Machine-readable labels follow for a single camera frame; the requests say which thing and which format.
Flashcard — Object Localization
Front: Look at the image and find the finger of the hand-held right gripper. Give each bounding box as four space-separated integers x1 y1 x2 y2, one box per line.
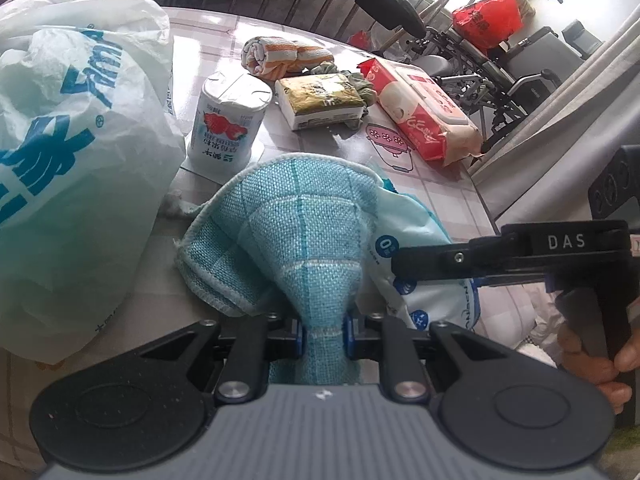
391 236 506 286

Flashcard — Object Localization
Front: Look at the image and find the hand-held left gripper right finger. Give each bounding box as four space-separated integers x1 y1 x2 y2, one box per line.
342 311 558 406

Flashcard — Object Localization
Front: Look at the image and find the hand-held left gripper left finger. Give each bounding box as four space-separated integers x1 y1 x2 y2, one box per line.
140 311 304 407

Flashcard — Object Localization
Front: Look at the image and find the blue and white wipes packet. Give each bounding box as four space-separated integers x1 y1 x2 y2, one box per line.
357 170 481 333

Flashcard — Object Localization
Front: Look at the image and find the light blue woven cloth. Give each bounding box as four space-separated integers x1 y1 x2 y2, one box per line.
175 152 396 386

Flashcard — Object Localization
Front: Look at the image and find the green camouflage scrunchie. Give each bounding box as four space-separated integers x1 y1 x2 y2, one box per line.
305 60 376 106

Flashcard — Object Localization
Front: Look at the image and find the orange striped towel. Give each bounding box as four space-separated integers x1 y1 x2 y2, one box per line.
241 36 335 81

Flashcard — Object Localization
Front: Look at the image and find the person's right hand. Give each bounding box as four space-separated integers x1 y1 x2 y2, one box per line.
557 327 640 416

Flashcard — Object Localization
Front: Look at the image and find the cream curtain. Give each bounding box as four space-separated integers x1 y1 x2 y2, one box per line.
470 10 640 241

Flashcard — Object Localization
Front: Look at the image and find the red wet wipes pack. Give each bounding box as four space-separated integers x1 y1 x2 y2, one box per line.
357 57 483 167

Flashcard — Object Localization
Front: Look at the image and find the black wheelchair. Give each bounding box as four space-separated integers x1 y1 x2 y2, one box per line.
348 0 566 141

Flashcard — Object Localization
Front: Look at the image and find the crumpled white tissue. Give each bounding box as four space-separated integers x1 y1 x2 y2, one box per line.
160 190 198 218

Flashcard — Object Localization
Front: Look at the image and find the olive green packet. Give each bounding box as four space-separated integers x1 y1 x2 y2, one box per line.
275 72 368 132

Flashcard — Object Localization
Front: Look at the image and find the white strawberry print cup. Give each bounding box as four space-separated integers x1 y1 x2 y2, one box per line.
187 71 273 173

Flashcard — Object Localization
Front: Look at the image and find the red plastic bag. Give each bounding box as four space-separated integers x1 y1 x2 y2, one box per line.
452 0 523 52

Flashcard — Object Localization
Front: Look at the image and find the white plastic bag blue print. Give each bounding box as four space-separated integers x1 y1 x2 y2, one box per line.
0 0 187 363

